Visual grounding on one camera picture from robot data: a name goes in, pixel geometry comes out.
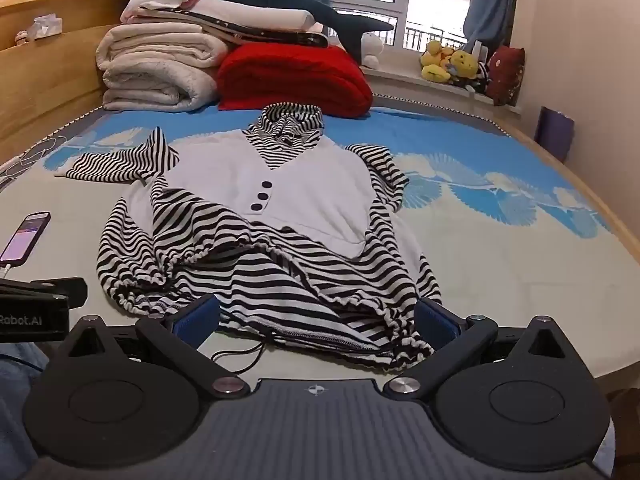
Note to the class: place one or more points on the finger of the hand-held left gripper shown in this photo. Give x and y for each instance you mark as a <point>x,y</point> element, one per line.
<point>55,290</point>

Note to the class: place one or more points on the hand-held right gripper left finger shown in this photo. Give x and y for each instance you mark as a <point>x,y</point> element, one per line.
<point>195,319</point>

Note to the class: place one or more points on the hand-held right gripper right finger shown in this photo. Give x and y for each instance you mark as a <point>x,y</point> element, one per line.
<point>436,319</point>

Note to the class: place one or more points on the black white striped sweater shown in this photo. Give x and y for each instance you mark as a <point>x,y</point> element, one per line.
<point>310,185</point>

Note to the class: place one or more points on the smartphone in dark case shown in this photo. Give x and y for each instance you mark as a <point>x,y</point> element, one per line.
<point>25,237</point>

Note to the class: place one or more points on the person's leg in jeans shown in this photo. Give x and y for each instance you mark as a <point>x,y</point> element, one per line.
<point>15,400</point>

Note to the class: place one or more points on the blue printed bedsheet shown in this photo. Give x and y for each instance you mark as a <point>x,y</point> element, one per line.
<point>500,260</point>

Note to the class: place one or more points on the folded white fleece blanket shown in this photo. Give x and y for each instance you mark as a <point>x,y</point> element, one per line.
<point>150,70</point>

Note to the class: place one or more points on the yellow duck plush toy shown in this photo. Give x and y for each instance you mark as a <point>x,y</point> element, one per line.
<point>436,62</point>

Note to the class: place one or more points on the folded red blanket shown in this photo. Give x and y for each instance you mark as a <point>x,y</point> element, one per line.
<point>295,77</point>

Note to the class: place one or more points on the tissue pack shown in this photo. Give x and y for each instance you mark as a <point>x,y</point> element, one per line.
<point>46,27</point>

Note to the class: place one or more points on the small white plush toy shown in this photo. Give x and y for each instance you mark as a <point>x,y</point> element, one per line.
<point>371,49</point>

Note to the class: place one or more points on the dark patterned folded cloth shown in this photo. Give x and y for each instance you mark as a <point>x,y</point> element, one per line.
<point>280,36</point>

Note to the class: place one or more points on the wooden bed frame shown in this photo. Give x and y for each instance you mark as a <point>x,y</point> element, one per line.
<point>50,75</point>

